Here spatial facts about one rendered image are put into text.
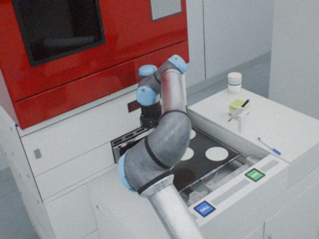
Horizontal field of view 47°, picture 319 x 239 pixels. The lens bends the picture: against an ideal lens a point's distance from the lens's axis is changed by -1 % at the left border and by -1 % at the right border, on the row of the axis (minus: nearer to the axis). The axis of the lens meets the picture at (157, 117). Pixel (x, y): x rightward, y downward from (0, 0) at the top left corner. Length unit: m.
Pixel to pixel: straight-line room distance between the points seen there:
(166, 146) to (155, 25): 0.69
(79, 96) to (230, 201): 0.68
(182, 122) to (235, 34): 3.32
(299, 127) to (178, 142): 0.85
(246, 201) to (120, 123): 0.65
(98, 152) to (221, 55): 2.78
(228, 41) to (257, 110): 2.46
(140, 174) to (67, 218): 0.81
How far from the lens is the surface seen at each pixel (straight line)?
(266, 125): 1.74
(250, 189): 1.40
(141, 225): 1.48
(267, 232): 1.68
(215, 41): 4.09
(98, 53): 1.44
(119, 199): 1.60
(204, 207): 1.32
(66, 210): 1.76
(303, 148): 1.62
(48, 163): 1.58
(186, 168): 1.58
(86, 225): 1.87
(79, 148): 1.61
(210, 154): 1.66
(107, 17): 1.43
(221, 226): 1.37
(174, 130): 1.01
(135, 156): 1.04
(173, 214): 1.03
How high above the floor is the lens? 1.91
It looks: 31 degrees down
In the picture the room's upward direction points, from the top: 6 degrees counter-clockwise
